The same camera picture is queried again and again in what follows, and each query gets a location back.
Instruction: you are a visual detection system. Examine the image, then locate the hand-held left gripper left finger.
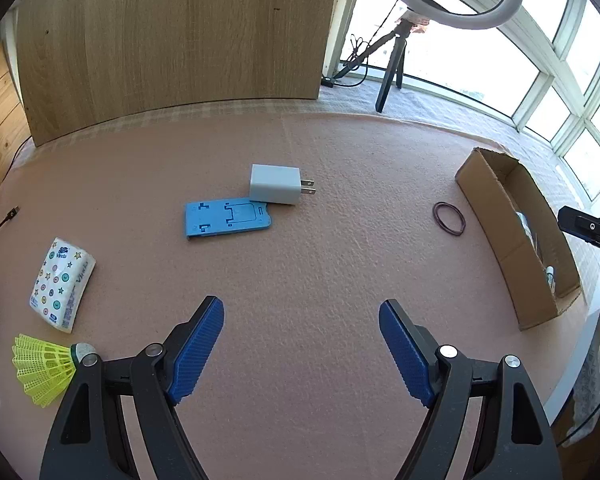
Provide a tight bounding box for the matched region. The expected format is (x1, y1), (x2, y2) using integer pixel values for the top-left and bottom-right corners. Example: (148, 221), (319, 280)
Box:
(39, 296), (226, 480)

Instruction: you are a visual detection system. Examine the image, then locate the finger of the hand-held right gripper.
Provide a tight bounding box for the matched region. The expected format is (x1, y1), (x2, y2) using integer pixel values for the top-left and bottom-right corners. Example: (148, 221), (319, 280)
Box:
(557, 206), (600, 256)

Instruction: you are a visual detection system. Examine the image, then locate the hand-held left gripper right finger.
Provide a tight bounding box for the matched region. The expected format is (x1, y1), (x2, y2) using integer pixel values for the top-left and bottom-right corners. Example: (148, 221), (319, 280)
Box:
(378, 299), (563, 480)

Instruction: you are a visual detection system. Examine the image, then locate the cardboard box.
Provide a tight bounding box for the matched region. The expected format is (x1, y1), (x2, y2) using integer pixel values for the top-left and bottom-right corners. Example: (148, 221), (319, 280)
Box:
(455, 147), (582, 332)

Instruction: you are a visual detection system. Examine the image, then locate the blue phone stand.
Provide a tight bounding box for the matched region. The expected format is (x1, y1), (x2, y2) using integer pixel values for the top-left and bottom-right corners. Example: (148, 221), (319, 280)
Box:
(184, 199), (273, 242)

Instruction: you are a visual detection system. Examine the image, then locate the yellow shuttlecock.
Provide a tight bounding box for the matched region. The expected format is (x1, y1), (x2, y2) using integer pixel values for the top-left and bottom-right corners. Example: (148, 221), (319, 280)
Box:
(12, 335), (97, 407)

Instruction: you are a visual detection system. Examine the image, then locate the patterned tissue pack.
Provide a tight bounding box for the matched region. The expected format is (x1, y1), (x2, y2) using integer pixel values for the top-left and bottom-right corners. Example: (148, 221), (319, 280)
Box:
(29, 237), (96, 333)

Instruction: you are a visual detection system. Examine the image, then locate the white wall charger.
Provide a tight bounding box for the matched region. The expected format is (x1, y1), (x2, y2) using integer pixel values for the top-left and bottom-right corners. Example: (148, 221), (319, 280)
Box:
(249, 163), (317, 206)

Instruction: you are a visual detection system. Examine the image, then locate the dark red rubber band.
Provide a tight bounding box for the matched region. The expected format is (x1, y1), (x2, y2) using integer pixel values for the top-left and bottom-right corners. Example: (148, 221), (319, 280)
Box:
(432, 202), (467, 237)

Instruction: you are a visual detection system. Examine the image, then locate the black tripod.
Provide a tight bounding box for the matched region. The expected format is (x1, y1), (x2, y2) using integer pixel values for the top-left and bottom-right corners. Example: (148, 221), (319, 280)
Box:
(335, 20), (412, 113)

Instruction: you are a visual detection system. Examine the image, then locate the light wooden board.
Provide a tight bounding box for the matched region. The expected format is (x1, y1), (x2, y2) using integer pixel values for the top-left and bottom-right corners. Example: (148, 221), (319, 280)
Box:
(16, 0), (342, 148)

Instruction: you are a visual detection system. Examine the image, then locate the ring light on tripod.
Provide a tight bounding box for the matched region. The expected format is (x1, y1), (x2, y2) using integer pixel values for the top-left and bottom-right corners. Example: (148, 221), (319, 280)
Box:
(325, 0), (600, 206)

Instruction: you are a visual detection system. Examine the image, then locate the black plug cable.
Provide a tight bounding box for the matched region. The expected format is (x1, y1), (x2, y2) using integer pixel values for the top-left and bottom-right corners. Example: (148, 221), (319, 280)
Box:
(0, 205), (21, 261)

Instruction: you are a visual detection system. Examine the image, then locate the black ring light cable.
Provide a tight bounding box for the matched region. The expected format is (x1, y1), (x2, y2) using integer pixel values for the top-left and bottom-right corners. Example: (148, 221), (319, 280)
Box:
(349, 34), (377, 87)

